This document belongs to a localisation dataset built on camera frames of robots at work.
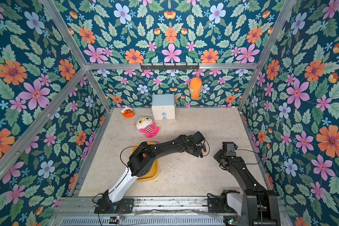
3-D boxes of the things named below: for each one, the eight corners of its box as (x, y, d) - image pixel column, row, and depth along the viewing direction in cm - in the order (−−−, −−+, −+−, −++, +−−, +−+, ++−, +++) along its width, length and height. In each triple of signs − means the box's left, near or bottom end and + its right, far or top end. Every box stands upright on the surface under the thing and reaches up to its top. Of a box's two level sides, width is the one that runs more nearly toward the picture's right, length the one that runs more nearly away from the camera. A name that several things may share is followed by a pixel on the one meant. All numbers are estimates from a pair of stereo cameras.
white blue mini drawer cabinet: (153, 121, 114) (149, 107, 101) (155, 105, 126) (153, 91, 114) (174, 121, 114) (173, 107, 101) (175, 105, 126) (174, 91, 114)
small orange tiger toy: (122, 118, 115) (119, 113, 110) (124, 112, 119) (122, 107, 115) (133, 118, 115) (131, 113, 110) (135, 112, 119) (133, 107, 115)
